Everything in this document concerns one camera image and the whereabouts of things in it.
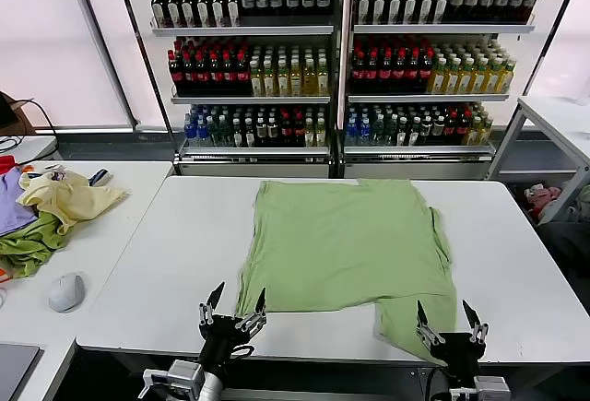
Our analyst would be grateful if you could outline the dark fabric object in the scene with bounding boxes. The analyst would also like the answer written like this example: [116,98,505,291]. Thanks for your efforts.
[537,220,590,314]

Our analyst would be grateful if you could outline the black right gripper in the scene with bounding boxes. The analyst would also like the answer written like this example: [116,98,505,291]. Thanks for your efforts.
[416,300,490,379]

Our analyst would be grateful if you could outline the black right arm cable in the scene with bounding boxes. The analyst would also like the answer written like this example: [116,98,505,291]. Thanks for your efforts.
[424,367,446,401]

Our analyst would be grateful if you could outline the beverage shelf unit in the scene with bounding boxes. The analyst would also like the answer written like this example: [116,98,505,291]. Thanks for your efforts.
[343,0,543,182]
[147,0,345,180]

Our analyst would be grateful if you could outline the white metal side table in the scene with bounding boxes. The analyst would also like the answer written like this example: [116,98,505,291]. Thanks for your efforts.
[486,95,590,236]

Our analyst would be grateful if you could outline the thin black power cable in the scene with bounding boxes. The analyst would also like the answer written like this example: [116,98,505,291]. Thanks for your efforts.
[17,99,62,162]

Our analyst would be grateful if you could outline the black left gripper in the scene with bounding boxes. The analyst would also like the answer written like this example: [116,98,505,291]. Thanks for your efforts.
[198,281,268,368]

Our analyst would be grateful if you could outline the purple garment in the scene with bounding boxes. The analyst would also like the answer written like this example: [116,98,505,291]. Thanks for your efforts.
[0,168,41,239]

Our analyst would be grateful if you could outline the blue white striped item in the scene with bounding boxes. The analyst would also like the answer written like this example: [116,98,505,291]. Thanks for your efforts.
[87,168,114,188]

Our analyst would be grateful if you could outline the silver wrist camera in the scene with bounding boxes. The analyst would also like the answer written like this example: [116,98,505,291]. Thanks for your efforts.
[137,360,205,400]
[474,375,511,401]

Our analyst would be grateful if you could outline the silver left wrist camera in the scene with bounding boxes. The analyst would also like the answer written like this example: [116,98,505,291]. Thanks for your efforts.
[137,360,205,400]

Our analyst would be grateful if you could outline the pink clothes heap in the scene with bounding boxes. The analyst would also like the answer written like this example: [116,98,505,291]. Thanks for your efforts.
[525,183,563,218]

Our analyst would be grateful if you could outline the white clothing tags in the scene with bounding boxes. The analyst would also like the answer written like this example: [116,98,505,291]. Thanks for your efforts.
[44,164,69,183]

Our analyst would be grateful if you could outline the green-cap yellow tea bottle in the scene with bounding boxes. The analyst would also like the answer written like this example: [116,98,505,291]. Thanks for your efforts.
[445,57,460,94]
[500,57,514,94]
[458,57,473,94]
[486,57,501,94]
[472,57,487,94]
[431,57,446,94]

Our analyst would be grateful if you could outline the white computer mouse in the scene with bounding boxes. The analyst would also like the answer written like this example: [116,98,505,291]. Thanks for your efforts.
[48,271,88,313]

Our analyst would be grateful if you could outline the light green polo shirt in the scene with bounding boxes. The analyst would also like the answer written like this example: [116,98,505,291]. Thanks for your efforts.
[234,178,458,368]

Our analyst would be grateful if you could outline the pale yellow garment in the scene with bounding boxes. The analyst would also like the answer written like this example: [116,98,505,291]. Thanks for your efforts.
[16,170,130,236]

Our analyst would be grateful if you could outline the brown cardboard box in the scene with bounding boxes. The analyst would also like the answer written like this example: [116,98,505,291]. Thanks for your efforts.
[0,90,32,135]

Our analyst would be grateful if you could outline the grey green clothes heap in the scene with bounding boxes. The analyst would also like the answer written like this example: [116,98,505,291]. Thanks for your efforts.
[564,186,590,225]

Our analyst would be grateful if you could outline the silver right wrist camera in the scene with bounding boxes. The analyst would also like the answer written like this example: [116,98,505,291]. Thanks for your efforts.
[474,375,511,401]

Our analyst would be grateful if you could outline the red-cap cola bottle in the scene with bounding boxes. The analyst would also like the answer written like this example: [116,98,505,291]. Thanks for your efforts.
[351,50,367,93]
[365,50,381,93]
[407,50,422,93]
[207,52,222,96]
[181,52,195,96]
[234,52,249,96]
[168,52,183,96]
[194,52,208,96]
[420,50,436,93]
[379,50,395,93]
[393,50,408,93]
[220,52,235,96]

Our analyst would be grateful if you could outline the crumpled green garment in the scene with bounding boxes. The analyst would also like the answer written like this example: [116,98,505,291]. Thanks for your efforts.
[0,210,70,280]

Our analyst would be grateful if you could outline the black diagonal pole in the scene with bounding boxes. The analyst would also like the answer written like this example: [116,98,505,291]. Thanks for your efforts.
[519,0,589,98]
[112,0,182,167]

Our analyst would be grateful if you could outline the white-cap yellow drink bottle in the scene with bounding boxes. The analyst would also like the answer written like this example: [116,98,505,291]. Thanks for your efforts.
[262,58,277,97]
[248,58,263,97]
[289,58,303,97]
[302,58,317,97]
[276,58,290,97]
[315,58,330,97]

